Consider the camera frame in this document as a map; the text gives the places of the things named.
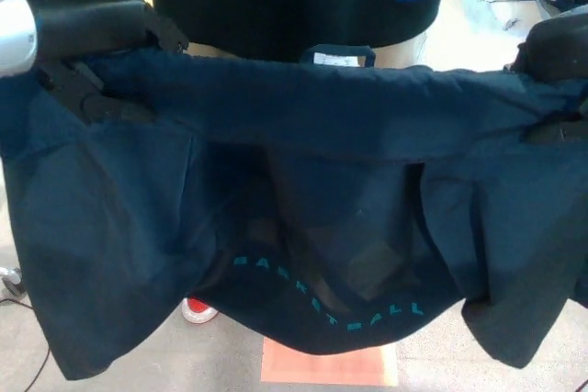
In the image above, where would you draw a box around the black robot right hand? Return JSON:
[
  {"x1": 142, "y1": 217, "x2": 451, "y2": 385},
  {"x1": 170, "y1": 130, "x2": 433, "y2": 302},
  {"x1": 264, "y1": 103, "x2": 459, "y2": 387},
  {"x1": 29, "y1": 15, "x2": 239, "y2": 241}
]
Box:
[{"x1": 503, "y1": 12, "x2": 588, "y2": 145}]

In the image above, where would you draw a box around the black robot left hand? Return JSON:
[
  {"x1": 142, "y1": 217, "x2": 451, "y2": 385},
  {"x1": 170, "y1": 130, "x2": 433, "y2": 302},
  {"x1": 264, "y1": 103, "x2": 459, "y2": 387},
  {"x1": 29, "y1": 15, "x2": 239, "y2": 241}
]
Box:
[{"x1": 0, "y1": 0, "x2": 190, "y2": 127}]

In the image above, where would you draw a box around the dark navy basketball coat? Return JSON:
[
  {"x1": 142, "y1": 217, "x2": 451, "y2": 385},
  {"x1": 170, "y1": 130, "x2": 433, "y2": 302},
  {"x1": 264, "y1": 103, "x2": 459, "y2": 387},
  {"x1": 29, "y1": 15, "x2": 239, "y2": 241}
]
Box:
[{"x1": 0, "y1": 42, "x2": 588, "y2": 377}]

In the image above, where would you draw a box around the silver black caster foot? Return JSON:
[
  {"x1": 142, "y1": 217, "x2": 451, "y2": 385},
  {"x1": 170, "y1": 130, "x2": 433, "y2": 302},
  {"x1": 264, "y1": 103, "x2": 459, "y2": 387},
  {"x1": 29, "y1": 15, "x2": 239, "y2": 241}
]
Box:
[{"x1": 0, "y1": 264, "x2": 25, "y2": 297}]

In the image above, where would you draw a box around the red white right sneaker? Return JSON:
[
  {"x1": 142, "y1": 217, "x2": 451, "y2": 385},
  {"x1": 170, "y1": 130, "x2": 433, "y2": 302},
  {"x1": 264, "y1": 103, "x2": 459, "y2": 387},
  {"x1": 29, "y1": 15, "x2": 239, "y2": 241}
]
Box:
[{"x1": 181, "y1": 297, "x2": 220, "y2": 326}]

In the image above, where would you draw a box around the orange floor marker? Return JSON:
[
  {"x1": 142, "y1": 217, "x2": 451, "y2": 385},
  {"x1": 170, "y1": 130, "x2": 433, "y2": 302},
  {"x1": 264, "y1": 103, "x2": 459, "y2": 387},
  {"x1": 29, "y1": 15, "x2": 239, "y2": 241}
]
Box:
[{"x1": 261, "y1": 340, "x2": 397, "y2": 392}]

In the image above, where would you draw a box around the black floor cable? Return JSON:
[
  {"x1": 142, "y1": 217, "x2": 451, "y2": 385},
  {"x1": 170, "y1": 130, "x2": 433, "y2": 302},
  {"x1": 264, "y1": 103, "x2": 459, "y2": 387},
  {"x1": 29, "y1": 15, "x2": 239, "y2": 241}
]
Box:
[{"x1": 0, "y1": 296, "x2": 52, "y2": 392}]

